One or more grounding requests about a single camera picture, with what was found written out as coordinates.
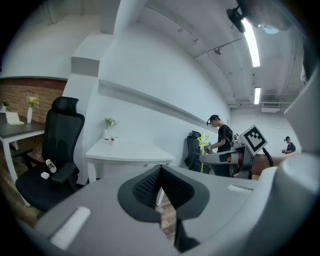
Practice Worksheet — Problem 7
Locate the black office chair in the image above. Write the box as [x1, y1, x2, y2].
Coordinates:
[184, 130, 211, 173]
[11, 96, 86, 213]

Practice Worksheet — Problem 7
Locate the long ceiling light bar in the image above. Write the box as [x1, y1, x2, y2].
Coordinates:
[241, 18, 261, 68]

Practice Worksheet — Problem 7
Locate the white flower bouquet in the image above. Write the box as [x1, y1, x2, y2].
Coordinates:
[104, 116, 120, 130]

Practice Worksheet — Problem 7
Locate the white air conditioner unit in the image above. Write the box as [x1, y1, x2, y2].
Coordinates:
[260, 101, 281, 113]

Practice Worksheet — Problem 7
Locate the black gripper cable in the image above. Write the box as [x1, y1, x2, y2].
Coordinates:
[262, 147, 275, 167]

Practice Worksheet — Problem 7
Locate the white folded card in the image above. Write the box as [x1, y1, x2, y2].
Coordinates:
[5, 111, 25, 125]

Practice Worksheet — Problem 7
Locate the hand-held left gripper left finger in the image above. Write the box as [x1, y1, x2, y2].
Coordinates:
[34, 164, 180, 256]

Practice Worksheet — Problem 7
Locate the yellow flower bunch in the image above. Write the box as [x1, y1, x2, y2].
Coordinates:
[26, 95, 40, 109]

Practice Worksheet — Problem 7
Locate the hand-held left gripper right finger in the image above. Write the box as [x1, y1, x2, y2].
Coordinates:
[161, 164, 261, 256]

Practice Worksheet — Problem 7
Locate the clear plastic bottle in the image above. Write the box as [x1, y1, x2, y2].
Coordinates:
[45, 158, 58, 173]

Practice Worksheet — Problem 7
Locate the dark top desk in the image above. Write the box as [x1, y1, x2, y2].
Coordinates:
[0, 112, 46, 176]

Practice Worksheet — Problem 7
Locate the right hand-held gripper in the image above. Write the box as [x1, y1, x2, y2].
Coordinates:
[199, 124, 269, 180]

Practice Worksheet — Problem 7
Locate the person's right forearm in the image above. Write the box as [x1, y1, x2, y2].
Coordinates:
[251, 153, 283, 180]

